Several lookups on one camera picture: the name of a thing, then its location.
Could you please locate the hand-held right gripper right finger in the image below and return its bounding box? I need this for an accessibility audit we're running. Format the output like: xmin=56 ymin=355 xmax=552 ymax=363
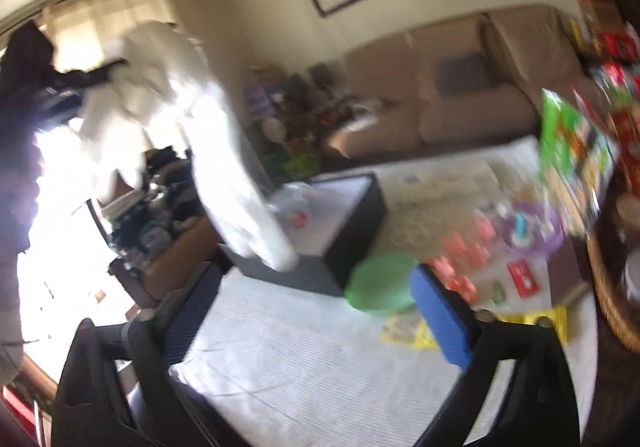
xmin=409 ymin=264 xmax=583 ymax=447

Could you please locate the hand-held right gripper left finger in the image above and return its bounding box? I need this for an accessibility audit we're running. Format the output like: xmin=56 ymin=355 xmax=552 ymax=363
xmin=55 ymin=261 xmax=241 ymax=447

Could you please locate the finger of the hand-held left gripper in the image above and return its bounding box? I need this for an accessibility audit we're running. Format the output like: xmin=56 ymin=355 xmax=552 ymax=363
xmin=36 ymin=88 xmax=91 ymax=125
xmin=55 ymin=58 xmax=126 ymax=88

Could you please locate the black storage box white inside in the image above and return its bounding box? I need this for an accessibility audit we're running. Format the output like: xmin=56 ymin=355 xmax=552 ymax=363
xmin=220 ymin=172 xmax=388 ymax=298

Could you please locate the white rubber glove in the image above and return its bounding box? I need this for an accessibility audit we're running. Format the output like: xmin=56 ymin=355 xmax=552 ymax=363
xmin=80 ymin=22 xmax=301 ymax=273

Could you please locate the yellow sachet packet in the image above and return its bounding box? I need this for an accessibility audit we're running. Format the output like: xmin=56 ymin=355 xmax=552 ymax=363
xmin=500 ymin=307 xmax=568 ymax=345
xmin=382 ymin=314 xmax=438 ymax=350

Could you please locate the sheer window curtain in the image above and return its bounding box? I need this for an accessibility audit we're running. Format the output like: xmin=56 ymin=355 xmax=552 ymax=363
xmin=42 ymin=0 xmax=201 ymax=72

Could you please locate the green plastic lid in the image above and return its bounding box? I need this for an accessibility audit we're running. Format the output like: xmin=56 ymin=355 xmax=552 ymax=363
xmin=345 ymin=252 xmax=426 ymax=315

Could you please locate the red card packet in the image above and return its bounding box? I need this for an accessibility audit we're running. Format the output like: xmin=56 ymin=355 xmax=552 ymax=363
xmin=507 ymin=259 xmax=538 ymax=298

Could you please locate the purple plastic bowl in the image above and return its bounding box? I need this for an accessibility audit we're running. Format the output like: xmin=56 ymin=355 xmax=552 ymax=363
xmin=500 ymin=202 xmax=566 ymax=260

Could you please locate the brown flat box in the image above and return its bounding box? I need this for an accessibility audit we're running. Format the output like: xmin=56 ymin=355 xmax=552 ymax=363
xmin=547 ymin=239 xmax=593 ymax=308

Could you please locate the clear plastic tub with lid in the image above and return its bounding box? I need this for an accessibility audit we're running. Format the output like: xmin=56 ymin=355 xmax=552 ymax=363
xmin=272 ymin=182 xmax=321 ymax=228

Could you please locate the wicker basket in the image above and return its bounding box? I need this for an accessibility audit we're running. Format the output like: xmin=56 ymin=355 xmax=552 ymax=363
xmin=587 ymin=222 xmax=640 ymax=353

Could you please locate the green crumpled cloth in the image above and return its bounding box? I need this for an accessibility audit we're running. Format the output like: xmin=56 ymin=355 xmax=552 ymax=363
xmin=270 ymin=147 xmax=316 ymax=172

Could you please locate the round white plate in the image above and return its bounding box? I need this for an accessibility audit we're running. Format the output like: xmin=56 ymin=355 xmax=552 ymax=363
xmin=262 ymin=117 xmax=286 ymax=142

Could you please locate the beige sofa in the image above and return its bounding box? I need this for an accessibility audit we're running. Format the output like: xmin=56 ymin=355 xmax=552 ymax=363
xmin=325 ymin=4 xmax=601 ymax=160

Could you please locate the green printed carton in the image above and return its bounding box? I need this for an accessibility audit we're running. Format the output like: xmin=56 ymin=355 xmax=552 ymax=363
xmin=540 ymin=89 xmax=621 ymax=238

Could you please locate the pile of colourful snack packages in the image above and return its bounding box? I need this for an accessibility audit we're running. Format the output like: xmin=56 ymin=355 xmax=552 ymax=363
xmin=570 ymin=0 xmax=640 ymax=188

